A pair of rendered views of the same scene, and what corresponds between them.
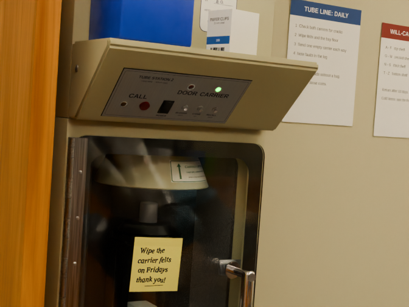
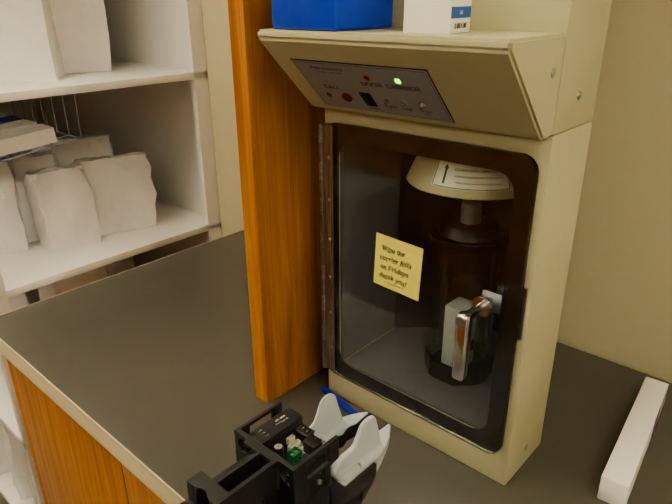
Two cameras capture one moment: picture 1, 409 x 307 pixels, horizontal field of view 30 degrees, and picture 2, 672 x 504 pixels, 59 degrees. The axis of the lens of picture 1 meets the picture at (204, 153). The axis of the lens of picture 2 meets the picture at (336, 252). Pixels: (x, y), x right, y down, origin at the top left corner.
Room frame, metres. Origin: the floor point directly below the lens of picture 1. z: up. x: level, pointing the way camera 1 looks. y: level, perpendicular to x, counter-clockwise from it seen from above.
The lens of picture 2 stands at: (0.78, -0.61, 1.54)
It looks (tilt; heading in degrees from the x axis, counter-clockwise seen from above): 23 degrees down; 74
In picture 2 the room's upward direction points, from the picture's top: straight up
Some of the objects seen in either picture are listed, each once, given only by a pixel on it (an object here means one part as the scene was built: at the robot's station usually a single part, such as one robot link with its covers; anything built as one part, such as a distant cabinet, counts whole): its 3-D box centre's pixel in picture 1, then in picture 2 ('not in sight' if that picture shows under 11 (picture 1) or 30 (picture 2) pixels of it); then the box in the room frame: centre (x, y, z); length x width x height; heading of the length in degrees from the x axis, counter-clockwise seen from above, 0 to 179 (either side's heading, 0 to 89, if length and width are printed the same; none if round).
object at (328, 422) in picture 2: not in sight; (330, 420); (0.90, -0.16, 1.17); 0.09 x 0.03 x 0.06; 37
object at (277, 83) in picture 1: (197, 89); (395, 79); (1.03, 0.02, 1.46); 0.32 x 0.11 x 0.10; 122
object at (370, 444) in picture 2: not in sight; (366, 441); (0.93, -0.20, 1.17); 0.09 x 0.03 x 0.06; 26
